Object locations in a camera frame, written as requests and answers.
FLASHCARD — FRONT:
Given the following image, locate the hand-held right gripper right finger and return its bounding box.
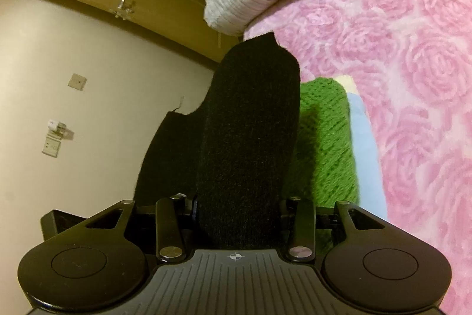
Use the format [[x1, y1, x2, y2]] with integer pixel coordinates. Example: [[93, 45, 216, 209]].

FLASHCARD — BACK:
[[279, 196, 388, 262]]

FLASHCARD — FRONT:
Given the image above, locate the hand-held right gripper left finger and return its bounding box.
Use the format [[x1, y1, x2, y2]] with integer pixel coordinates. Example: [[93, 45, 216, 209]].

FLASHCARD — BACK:
[[86, 194, 199, 261]]

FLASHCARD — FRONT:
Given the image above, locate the black knit garment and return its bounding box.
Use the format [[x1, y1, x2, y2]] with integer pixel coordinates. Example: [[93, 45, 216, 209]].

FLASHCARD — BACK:
[[135, 32, 301, 251]]

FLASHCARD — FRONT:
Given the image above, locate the green knitted sweater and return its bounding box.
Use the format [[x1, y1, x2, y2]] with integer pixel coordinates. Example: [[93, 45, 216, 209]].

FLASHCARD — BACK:
[[282, 78, 361, 209]]

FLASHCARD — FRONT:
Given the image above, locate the light blue folded garment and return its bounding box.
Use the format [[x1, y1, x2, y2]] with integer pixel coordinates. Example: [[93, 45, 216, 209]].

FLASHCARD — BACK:
[[346, 93, 389, 220]]

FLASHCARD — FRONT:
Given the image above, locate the black box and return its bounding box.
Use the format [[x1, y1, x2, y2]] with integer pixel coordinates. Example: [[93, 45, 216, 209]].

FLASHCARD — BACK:
[[40, 209, 87, 242]]

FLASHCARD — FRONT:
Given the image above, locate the cream folded garment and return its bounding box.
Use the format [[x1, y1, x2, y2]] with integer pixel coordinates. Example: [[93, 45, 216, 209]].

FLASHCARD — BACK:
[[334, 74, 358, 96]]

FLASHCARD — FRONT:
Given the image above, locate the white plug adapter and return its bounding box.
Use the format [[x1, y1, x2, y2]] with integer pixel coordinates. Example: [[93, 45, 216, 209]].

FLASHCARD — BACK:
[[47, 119, 68, 135]]

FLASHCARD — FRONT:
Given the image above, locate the pink rose blanket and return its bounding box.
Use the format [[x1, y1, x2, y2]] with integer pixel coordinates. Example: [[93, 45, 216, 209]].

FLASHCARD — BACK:
[[243, 0, 472, 288]]

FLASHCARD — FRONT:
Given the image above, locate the crystal wardrobe knob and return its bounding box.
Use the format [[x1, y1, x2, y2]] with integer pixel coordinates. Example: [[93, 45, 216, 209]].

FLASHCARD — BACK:
[[109, 0, 135, 19]]

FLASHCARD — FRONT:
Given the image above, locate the white wall socket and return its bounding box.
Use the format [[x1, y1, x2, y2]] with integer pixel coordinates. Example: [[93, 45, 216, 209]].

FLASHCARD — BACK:
[[42, 136, 63, 157]]

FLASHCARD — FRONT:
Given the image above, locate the square wall switch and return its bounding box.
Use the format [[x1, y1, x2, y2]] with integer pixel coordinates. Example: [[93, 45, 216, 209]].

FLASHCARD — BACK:
[[67, 73, 88, 90]]

